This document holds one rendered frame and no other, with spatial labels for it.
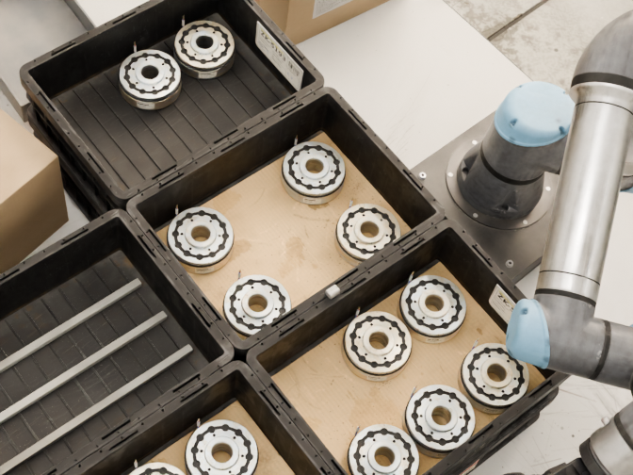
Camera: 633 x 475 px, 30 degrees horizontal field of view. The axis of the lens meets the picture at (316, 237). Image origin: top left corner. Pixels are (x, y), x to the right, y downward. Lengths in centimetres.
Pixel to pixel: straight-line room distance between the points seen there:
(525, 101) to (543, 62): 135
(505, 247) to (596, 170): 57
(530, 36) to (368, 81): 114
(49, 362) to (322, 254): 45
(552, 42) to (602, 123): 182
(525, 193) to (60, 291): 78
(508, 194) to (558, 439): 41
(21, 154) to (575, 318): 90
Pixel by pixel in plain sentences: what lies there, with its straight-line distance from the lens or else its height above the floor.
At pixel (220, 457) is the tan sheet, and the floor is 83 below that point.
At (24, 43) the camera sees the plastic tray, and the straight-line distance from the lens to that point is 225.
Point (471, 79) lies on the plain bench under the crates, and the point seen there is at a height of 70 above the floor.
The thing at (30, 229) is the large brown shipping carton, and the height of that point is 77.
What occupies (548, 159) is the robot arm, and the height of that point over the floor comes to 92.
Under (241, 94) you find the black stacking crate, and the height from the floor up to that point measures 83.
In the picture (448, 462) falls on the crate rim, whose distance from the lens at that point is 165.
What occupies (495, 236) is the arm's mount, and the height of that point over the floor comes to 75.
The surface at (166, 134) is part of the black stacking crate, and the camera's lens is 197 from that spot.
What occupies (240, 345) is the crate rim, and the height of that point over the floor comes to 93.
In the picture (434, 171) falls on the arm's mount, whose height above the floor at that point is 76.
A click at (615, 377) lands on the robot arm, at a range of 146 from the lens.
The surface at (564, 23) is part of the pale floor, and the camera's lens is 336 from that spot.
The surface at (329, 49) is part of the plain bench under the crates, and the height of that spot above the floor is 70.
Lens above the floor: 246
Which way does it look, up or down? 60 degrees down
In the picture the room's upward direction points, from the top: 12 degrees clockwise
